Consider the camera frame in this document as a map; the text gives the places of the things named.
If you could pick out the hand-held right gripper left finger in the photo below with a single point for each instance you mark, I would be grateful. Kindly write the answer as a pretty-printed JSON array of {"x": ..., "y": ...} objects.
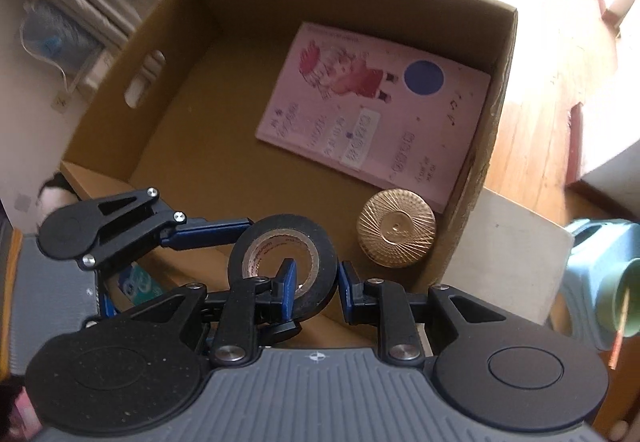
[{"x": 286, "y": 289}]

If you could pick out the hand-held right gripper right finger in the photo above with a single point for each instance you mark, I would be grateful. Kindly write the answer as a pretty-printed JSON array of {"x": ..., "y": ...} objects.
[{"x": 350, "y": 292}]

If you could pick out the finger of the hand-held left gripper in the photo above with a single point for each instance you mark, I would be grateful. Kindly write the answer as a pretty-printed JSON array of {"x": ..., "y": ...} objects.
[{"x": 200, "y": 232}]

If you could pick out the plush doll with black hair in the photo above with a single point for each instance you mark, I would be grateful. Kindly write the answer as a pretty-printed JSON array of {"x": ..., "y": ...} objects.
[{"x": 50, "y": 194}]

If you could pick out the black tape roll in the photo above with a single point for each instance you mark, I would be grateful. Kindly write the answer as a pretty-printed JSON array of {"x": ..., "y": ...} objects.
[{"x": 320, "y": 242}]

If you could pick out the teal tissue packet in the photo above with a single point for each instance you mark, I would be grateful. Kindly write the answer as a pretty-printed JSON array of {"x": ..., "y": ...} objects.
[{"x": 137, "y": 282}]

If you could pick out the round gold tin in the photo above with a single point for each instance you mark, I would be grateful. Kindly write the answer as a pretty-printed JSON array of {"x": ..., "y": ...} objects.
[{"x": 397, "y": 227}]

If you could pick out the brown cardboard box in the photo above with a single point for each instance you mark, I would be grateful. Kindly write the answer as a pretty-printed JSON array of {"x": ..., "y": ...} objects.
[{"x": 225, "y": 146}]

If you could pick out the pink cartoon notebook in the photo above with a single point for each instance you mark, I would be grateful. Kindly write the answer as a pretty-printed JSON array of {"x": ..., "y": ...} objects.
[{"x": 375, "y": 121}]

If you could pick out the floral pink cloth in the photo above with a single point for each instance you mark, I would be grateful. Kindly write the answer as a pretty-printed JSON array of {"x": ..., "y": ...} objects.
[{"x": 20, "y": 409}]

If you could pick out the blue plastic bag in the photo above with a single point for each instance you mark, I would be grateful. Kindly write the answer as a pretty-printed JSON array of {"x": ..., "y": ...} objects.
[{"x": 55, "y": 39}]

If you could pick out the light blue plastic stool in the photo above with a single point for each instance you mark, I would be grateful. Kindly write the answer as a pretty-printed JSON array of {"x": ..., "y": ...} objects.
[{"x": 585, "y": 262}]

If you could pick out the green cup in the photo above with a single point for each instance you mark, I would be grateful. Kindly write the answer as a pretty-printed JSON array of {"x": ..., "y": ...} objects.
[{"x": 617, "y": 297}]

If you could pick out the orange pencil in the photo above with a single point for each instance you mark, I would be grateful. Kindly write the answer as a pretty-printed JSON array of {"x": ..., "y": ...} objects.
[{"x": 621, "y": 332}]

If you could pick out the wall power outlet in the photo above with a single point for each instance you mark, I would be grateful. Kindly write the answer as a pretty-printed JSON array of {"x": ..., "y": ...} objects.
[{"x": 61, "y": 102}]

